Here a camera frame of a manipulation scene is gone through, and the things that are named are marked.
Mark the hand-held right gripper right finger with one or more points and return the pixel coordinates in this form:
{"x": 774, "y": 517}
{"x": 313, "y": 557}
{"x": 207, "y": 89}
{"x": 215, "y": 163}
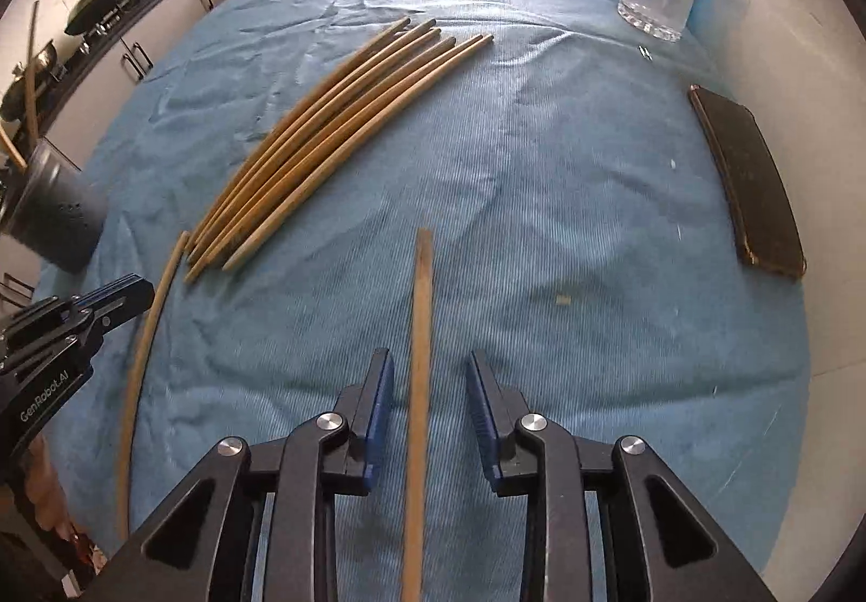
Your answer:
{"x": 482, "y": 412}

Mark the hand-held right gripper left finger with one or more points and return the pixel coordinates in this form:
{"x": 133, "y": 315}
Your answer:
{"x": 380, "y": 412}

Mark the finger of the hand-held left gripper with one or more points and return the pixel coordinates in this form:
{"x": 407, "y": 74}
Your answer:
{"x": 118, "y": 299}

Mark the long wooden chopstick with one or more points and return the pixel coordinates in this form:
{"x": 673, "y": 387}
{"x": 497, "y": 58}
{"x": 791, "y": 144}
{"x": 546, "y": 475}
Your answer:
{"x": 419, "y": 372}
{"x": 139, "y": 365}
{"x": 12, "y": 152}
{"x": 31, "y": 74}

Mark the dark grey chopstick holder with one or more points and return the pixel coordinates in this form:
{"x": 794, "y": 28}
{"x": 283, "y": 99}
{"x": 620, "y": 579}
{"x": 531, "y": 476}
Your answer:
{"x": 57, "y": 216}

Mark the bundle of wooden chopsticks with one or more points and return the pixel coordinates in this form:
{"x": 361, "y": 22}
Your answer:
{"x": 325, "y": 108}

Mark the person's left hand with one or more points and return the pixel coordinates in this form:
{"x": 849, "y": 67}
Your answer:
{"x": 44, "y": 480}

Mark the blue tablecloth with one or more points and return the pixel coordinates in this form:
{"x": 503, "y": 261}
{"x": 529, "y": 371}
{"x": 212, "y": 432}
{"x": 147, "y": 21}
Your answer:
{"x": 541, "y": 203}

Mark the steel pot with lid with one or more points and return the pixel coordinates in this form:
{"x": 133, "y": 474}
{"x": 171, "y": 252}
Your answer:
{"x": 39, "y": 64}

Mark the black gas stove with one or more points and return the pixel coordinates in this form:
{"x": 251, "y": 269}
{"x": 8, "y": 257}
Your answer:
{"x": 101, "y": 28}

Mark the dark rectangular case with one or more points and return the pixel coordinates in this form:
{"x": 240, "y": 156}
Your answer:
{"x": 751, "y": 189}

